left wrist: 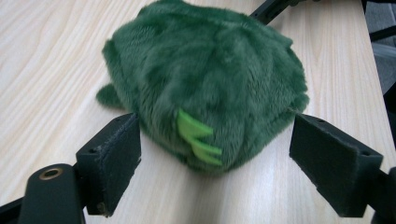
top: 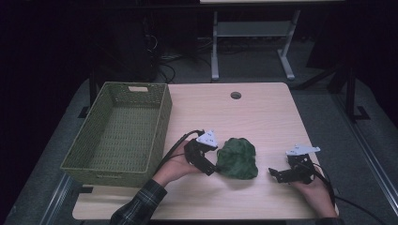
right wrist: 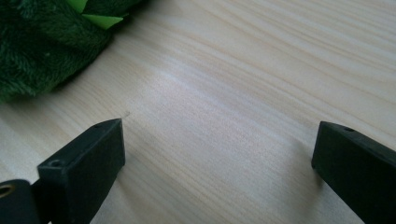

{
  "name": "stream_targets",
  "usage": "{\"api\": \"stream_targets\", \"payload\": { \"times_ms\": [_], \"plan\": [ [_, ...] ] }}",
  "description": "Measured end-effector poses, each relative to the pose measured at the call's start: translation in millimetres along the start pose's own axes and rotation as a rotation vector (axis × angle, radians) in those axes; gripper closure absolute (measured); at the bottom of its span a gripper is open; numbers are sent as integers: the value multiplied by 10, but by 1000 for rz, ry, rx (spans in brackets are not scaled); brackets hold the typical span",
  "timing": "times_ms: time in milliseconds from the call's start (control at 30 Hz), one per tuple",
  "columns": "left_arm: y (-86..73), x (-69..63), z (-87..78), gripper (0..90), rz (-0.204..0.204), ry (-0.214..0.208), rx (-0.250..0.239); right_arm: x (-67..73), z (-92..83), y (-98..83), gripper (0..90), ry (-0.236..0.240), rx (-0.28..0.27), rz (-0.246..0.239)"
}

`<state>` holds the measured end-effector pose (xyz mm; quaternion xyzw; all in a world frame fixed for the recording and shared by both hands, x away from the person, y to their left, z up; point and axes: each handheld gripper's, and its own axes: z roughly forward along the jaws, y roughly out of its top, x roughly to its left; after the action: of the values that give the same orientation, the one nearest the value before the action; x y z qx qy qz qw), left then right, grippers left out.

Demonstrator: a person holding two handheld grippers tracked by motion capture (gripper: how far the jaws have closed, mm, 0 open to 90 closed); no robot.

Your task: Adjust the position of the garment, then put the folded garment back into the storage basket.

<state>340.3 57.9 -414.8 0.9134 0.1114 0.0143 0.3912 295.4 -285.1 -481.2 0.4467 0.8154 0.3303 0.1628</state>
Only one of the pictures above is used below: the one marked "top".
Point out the person's left hand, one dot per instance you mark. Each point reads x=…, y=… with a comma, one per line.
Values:
x=175, y=167

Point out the black computer tower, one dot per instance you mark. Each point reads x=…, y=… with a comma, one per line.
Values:
x=125, y=50

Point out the green woven basket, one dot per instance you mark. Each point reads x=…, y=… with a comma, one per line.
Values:
x=122, y=134

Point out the white metal table frame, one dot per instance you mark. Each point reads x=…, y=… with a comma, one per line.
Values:
x=253, y=29

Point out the person's right hand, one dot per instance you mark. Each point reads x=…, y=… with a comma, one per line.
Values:
x=319, y=197

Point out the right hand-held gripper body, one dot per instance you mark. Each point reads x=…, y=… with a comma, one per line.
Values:
x=302, y=149

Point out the green fuzzy cloth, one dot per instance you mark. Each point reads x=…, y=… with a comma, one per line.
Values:
x=237, y=159

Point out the metal floor rail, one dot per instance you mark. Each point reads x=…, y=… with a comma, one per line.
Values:
x=56, y=200
x=369, y=150

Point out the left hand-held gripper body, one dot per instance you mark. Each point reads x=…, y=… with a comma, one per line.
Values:
x=207, y=139

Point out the black metal stand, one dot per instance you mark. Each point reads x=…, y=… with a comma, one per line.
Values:
x=350, y=93

